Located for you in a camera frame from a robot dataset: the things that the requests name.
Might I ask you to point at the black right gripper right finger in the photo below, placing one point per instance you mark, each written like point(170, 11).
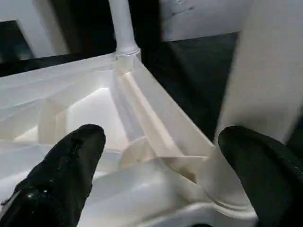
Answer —
point(267, 177)

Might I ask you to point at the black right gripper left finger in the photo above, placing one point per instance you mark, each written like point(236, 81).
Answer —
point(59, 177)

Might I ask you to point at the white plastic table top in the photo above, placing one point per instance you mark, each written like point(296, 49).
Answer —
point(94, 106)

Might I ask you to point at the white plastic table leg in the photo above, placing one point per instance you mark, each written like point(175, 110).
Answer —
point(260, 71)
point(122, 23)

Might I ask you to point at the black cabinet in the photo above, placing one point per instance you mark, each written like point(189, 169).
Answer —
point(90, 23)

